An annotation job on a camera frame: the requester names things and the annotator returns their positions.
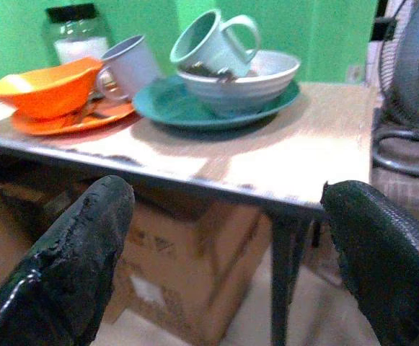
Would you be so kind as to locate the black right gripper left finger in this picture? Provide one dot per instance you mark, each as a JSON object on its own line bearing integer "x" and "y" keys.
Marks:
{"x": 68, "y": 266}

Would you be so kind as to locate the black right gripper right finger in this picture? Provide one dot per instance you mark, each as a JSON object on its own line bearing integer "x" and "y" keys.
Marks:
{"x": 386, "y": 259}

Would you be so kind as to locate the cardboard box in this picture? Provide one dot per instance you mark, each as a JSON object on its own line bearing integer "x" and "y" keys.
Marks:
{"x": 187, "y": 266}

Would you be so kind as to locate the orange plate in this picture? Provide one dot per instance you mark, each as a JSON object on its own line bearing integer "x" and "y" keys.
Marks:
{"x": 86, "y": 120}

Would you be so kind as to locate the wooden table with metal legs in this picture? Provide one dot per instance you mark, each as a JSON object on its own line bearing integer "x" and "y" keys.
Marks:
{"x": 267, "y": 151}

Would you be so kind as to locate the orange bowl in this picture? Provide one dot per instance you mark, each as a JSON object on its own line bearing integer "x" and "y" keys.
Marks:
{"x": 48, "y": 90}

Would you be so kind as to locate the grey standing fan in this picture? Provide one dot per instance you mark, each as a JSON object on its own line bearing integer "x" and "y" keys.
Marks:
{"x": 411, "y": 72}

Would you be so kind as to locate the teal plate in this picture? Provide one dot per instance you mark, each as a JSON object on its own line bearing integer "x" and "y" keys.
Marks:
{"x": 180, "y": 108}

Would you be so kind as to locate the white mug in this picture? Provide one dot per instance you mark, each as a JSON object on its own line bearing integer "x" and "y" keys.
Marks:
{"x": 131, "y": 68}

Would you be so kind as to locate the white ribbed bowl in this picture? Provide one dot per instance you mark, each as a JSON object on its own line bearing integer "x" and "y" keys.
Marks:
{"x": 252, "y": 86}

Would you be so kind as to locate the glass jar with black lid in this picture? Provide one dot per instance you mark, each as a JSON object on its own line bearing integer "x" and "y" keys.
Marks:
{"x": 77, "y": 36}

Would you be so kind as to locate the cutlery in white bowl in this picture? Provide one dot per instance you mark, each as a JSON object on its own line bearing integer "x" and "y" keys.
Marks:
{"x": 209, "y": 70}

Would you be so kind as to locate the light green mug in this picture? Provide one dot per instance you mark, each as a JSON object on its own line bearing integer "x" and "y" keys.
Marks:
{"x": 209, "y": 45}

